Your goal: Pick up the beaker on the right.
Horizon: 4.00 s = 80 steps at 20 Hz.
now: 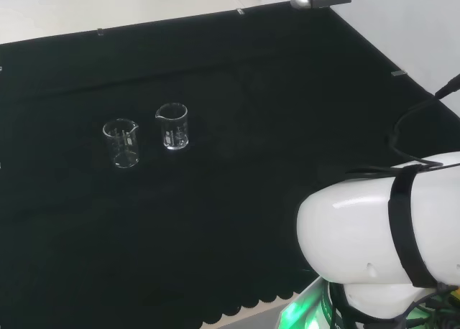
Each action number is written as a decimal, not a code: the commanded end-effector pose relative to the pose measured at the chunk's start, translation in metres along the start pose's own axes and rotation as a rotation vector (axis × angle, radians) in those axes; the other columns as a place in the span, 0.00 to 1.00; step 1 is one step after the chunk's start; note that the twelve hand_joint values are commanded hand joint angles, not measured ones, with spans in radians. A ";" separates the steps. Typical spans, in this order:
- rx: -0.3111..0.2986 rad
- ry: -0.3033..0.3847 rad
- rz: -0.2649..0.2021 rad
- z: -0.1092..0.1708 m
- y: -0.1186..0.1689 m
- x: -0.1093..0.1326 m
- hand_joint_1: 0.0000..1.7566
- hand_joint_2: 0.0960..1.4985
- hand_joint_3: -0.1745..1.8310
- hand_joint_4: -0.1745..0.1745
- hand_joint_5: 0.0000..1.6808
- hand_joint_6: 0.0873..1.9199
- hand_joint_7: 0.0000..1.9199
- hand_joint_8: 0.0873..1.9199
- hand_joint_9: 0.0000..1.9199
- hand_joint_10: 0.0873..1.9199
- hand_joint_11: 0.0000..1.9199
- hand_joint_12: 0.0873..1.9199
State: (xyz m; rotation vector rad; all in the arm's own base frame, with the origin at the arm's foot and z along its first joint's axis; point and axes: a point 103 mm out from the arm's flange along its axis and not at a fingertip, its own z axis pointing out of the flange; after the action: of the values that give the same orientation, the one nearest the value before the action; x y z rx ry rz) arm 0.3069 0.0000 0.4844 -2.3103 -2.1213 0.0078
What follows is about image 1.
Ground clear glass beaker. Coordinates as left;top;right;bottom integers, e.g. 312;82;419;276
101;118;140;169
155;103;190;152

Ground black cloth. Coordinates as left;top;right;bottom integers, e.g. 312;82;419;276
0;1;460;329

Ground black cable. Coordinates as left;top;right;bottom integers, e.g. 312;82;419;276
387;73;460;172

